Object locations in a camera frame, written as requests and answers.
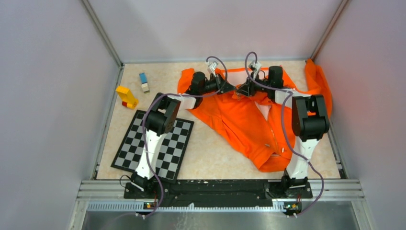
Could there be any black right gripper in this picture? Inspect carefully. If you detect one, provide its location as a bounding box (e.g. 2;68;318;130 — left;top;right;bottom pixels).
236;73;271;98

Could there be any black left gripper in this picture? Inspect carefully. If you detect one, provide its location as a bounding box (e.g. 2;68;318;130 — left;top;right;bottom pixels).
200;73;236;95

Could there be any orange fleece jacket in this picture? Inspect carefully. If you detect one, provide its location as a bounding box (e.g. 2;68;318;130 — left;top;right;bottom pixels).
177;59;333;173

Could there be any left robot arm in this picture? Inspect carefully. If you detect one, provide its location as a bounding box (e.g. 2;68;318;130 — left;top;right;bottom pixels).
130;70;235;198

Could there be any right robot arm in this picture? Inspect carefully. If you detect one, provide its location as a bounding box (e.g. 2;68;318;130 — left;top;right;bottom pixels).
237;66;330;197

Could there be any black white checkerboard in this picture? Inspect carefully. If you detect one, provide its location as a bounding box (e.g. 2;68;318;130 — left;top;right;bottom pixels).
111;110;195;184

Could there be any blue and white block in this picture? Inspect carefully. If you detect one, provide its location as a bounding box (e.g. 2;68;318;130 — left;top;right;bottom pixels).
139;72;149;93

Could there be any yellow toy block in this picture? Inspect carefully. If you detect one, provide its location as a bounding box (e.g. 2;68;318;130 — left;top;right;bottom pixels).
115;86;139;109

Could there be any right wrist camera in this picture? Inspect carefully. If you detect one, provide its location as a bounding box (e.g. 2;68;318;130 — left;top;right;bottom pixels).
248;60;262;76

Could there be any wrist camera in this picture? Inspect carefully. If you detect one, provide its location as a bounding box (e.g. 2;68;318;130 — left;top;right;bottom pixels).
206;61;218;77
248;60;262;76

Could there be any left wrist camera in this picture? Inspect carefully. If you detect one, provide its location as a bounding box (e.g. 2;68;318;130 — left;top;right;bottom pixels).
206;61;218;77

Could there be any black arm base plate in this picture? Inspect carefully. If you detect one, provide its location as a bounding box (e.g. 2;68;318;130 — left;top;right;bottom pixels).
124;180;313;200

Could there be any aluminium front rail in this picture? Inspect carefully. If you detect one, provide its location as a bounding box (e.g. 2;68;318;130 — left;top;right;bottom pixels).
77;179;364;213

